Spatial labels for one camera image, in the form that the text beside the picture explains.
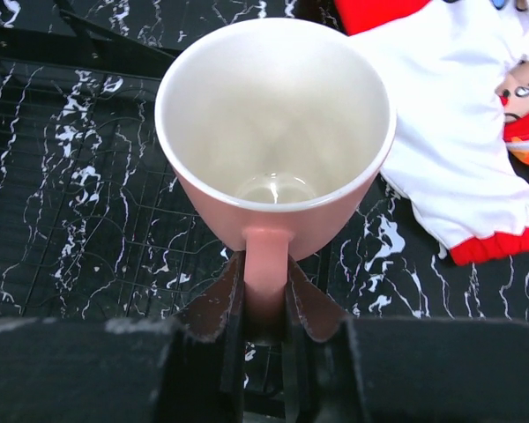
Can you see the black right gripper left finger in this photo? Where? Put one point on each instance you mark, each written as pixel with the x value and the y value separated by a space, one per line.
pixel 185 368

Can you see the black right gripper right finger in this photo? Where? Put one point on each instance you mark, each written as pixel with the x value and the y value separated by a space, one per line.
pixel 341 368

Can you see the pink ceramic mug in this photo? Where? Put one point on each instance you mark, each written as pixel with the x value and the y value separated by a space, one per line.
pixel 276 129

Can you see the black metal dish rack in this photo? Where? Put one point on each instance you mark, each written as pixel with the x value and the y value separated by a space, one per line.
pixel 93 222

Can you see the white red cartoon garment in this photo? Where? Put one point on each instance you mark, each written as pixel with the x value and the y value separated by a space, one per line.
pixel 450 68

